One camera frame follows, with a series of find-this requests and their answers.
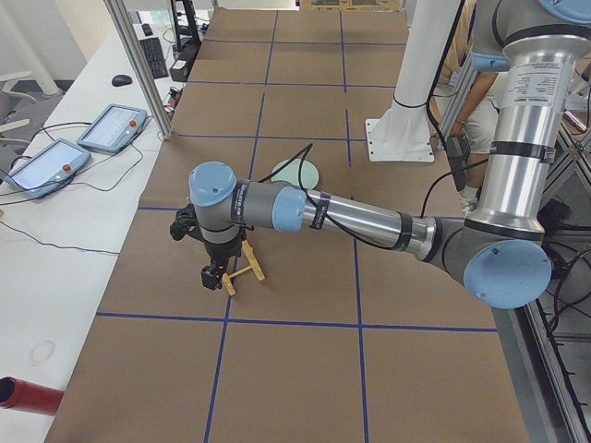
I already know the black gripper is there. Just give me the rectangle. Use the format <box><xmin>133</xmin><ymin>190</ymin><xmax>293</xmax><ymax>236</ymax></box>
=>
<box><xmin>200</xmin><ymin>237</ymin><xmax>242</xmax><ymax>290</ymax></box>

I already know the light green plate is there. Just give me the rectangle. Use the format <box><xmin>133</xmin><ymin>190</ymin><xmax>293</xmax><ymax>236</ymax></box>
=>
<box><xmin>271</xmin><ymin>159</ymin><xmax>320</xmax><ymax>189</ymax></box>

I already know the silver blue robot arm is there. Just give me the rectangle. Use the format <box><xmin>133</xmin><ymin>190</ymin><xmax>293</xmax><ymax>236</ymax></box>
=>
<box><xmin>188</xmin><ymin>1</ymin><xmax>590</xmax><ymax>309</ymax></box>

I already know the wooden dish rack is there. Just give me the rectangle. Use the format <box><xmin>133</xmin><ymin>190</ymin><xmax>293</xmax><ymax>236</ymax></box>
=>
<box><xmin>222</xmin><ymin>240</ymin><xmax>265</xmax><ymax>296</ymax></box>

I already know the brown paper table mat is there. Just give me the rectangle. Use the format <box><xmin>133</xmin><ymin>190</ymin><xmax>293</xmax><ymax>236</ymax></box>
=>
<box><xmin>44</xmin><ymin>8</ymin><xmax>532</xmax><ymax>443</ymax></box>

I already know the far teach pendant tablet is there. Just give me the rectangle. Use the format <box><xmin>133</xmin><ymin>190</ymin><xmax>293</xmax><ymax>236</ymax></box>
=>
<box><xmin>77</xmin><ymin>103</ymin><xmax>148</xmax><ymax>153</ymax></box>

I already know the teach pendant tablet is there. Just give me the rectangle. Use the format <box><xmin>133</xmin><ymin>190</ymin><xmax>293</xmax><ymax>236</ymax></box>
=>
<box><xmin>77</xmin><ymin>103</ymin><xmax>148</xmax><ymax>153</ymax></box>
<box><xmin>5</xmin><ymin>138</ymin><xmax>90</xmax><ymax>198</ymax></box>

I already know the near teach pendant tablet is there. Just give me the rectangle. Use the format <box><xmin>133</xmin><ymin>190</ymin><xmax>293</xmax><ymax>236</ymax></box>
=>
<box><xmin>5</xmin><ymin>138</ymin><xmax>90</xmax><ymax>198</ymax></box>

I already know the black computer mouse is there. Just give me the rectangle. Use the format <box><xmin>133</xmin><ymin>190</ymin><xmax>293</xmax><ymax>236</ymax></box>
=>
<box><xmin>111</xmin><ymin>74</ymin><xmax>133</xmax><ymax>88</ymax></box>

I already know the red cylinder tube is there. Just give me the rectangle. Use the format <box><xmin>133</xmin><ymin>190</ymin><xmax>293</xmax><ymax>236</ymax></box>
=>
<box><xmin>1</xmin><ymin>377</ymin><xmax>64</xmax><ymax>415</ymax></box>

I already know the black keyboard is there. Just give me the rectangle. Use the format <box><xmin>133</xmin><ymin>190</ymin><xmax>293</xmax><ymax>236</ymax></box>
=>
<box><xmin>139</xmin><ymin>37</ymin><xmax>168</xmax><ymax>78</ymax></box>

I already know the person in beige clothes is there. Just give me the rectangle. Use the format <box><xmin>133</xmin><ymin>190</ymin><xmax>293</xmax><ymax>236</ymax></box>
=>
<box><xmin>431</xmin><ymin>1</ymin><xmax>499</xmax><ymax>215</ymax></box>

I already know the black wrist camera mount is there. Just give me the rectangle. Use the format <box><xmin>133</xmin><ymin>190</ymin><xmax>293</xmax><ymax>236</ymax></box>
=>
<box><xmin>169</xmin><ymin>204</ymin><xmax>203</xmax><ymax>241</ymax></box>

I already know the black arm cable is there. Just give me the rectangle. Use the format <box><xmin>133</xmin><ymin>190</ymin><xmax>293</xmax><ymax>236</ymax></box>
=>
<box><xmin>256</xmin><ymin>142</ymin><xmax>435</xmax><ymax>253</ymax></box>

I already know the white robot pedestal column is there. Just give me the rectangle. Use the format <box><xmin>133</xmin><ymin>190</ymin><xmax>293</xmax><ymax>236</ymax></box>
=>
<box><xmin>366</xmin><ymin>0</ymin><xmax>463</xmax><ymax>162</ymax></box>

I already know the aluminium frame post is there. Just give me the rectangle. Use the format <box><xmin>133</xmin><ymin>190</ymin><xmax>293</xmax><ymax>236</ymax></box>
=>
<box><xmin>103</xmin><ymin>0</ymin><xmax>173</xmax><ymax>140</ymax></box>

